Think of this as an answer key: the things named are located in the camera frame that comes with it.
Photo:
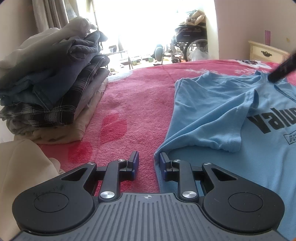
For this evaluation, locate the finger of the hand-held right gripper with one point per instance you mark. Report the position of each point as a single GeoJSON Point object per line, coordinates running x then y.
{"type": "Point", "coordinates": [282, 69]}

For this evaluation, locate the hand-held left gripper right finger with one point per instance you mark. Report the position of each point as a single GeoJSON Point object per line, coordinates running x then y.
{"type": "Point", "coordinates": [163, 163]}

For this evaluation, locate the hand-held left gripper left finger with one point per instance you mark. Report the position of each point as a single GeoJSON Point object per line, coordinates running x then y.
{"type": "Point", "coordinates": [134, 162]}

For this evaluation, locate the blue t-shirt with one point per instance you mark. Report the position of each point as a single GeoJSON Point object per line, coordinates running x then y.
{"type": "Point", "coordinates": [208, 115]}

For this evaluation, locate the stack of folded clothes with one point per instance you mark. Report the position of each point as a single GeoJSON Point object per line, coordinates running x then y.
{"type": "Point", "coordinates": [69, 102]}

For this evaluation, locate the cream nightstand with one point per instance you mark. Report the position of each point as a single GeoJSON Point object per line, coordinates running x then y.
{"type": "Point", "coordinates": [266, 52]}

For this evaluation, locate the red floral blanket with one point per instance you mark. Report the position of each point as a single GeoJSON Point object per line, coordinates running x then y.
{"type": "Point", "coordinates": [134, 104]}

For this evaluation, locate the cream folded garment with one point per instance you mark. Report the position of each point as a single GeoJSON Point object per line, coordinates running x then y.
{"type": "Point", "coordinates": [69, 132]}

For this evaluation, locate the white plastic bag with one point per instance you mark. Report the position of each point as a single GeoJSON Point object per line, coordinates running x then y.
{"type": "Point", "coordinates": [197, 55]}

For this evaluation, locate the black wheelchair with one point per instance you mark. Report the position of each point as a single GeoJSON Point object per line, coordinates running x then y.
{"type": "Point", "coordinates": [189, 39]}

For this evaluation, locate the brown coat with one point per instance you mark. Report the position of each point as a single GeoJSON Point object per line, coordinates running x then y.
{"type": "Point", "coordinates": [195, 17]}

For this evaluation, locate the folding table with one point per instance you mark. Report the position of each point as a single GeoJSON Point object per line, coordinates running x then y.
{"type": "Point", "coordinates": [120, 55]}

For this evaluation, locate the beige folded garment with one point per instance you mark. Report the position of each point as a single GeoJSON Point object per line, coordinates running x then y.
{"type": "Point", "coordinates": [23, 180]}

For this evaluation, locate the blue folded jeans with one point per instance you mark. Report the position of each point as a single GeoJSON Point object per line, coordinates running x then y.
{"type": "Point", "coordinates": [41, 92]}

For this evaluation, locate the dark grey folded garment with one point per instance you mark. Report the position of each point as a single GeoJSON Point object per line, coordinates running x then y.
{"type": "Point", "coordinates": [76, 53]}

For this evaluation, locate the grey curtain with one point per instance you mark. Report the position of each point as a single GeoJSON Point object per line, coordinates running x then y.
{"type": "Point", "coordinates": [50, 14]}

